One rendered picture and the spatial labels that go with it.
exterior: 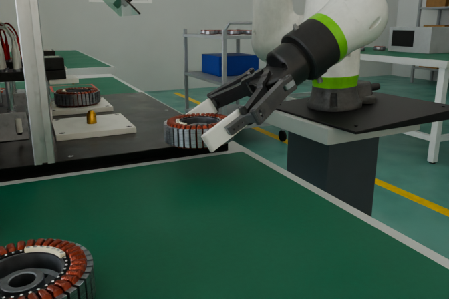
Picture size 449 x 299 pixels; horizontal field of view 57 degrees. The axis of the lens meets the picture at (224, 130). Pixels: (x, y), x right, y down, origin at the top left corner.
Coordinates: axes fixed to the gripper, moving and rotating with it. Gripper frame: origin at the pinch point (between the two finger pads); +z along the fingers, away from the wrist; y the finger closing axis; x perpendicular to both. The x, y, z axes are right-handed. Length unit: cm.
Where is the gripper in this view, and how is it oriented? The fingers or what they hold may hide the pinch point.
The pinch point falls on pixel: (202, 128)
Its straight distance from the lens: 66.8
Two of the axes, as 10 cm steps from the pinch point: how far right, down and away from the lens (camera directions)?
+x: -4.7, -7.8, -4.0
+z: -7.8, 5.8, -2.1
